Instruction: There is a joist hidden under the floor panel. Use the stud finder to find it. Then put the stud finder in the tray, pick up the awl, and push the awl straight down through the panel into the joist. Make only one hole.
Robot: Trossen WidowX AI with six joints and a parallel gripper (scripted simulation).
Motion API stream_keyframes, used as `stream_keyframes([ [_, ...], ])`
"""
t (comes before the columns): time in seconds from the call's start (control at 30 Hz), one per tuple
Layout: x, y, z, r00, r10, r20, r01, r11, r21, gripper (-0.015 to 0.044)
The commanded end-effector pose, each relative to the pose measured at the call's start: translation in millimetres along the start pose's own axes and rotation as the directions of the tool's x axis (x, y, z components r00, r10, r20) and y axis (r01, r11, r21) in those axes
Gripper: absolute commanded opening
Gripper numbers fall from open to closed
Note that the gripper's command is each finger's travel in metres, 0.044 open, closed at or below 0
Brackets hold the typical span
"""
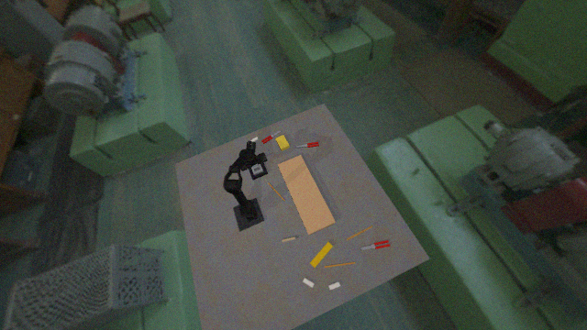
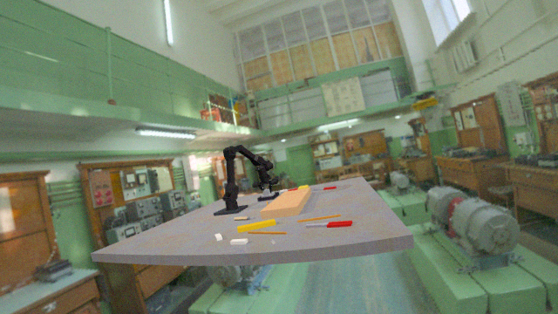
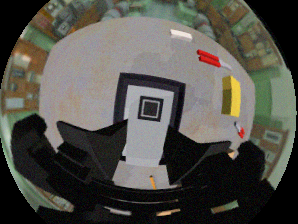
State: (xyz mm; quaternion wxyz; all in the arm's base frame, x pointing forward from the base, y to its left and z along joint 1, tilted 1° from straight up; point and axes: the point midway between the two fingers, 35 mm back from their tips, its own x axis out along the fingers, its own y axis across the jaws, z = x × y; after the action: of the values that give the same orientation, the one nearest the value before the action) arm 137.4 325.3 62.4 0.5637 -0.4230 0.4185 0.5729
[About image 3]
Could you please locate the tan floor panel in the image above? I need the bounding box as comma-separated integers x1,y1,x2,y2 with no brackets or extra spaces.
157,149,234,216

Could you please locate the small white block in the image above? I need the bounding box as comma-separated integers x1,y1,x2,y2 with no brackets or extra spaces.
169,30,192,41

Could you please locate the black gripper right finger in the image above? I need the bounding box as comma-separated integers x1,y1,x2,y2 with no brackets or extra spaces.
164,125,231,185

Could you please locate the yellow cube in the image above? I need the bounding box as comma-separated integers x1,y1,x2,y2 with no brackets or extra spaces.
221,76,241,117

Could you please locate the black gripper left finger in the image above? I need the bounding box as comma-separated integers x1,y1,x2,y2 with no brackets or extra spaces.
56,119,128,181

